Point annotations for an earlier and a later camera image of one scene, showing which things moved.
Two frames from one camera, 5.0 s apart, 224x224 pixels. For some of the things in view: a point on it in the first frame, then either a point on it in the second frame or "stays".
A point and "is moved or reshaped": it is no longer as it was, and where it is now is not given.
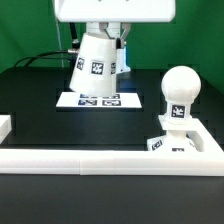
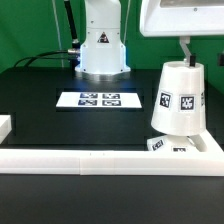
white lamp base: x=177 y=138 stays
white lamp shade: x=95 y=70 is moved or reshaped
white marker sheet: x=118 y=100 stays
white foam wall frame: x=192 y=163 stays
